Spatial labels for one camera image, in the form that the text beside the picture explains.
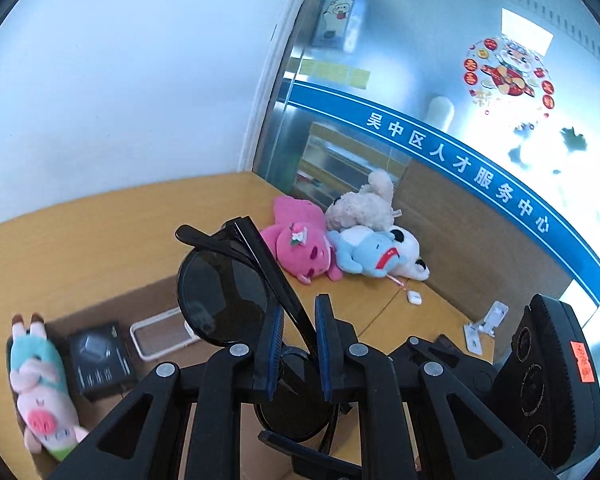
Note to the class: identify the blue plush toy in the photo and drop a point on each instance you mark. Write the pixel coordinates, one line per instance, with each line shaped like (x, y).
(365, 255)

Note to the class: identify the brown cardboard box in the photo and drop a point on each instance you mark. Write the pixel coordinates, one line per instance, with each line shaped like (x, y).
(155, 300)

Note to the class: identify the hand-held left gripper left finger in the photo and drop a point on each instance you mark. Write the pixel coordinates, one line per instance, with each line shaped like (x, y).
(275, 350)

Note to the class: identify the blue window banner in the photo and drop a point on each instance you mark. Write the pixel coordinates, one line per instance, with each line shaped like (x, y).
(430, 135)

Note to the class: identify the white phone stand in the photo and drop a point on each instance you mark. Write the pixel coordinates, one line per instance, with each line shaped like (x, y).
(480, 332)

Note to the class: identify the white rimmed phone case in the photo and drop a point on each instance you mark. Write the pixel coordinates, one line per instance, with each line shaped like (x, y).
(162, 332)

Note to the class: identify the red festive window sticker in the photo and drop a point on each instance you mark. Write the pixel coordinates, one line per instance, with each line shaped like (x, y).
(510, 75)

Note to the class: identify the cartoon pig poster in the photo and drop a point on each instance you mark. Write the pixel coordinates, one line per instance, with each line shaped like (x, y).
(337, 15)

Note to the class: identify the black sunglasses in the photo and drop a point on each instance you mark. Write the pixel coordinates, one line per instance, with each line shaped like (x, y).
(220, 295)

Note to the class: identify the wooden shelf behind glass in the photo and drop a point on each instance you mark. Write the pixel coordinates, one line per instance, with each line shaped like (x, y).
(340, 160)

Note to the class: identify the pink plush toy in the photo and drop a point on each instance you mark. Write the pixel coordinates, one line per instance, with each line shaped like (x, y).
(300, 255)

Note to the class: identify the white panda plush toy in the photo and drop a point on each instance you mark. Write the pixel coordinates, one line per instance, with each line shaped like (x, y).
(410, 252)

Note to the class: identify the small black box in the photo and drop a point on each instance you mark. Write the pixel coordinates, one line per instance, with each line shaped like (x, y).
(100, 360)

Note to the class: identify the pink and teal pig plush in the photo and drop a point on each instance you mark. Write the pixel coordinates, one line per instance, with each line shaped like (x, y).
(40, 400)

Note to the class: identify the wooden desktop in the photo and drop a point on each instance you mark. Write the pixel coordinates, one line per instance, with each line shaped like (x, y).
(105, 230)

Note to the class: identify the white earbuds case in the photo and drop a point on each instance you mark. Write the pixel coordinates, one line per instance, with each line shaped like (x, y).
(414, 297)

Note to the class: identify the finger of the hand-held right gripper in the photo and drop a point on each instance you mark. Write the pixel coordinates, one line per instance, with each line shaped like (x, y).
(460, 365)

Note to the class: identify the yellow paper notes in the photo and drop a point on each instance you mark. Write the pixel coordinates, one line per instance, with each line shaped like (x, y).
(330, 72)

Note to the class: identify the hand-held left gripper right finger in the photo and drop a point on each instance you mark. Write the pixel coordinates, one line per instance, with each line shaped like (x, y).
(325, 350)

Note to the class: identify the beige plush toy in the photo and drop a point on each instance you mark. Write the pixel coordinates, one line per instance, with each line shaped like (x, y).
(360, 207)

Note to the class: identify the white roll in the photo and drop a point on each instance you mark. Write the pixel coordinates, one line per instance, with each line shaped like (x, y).
(440, 112)

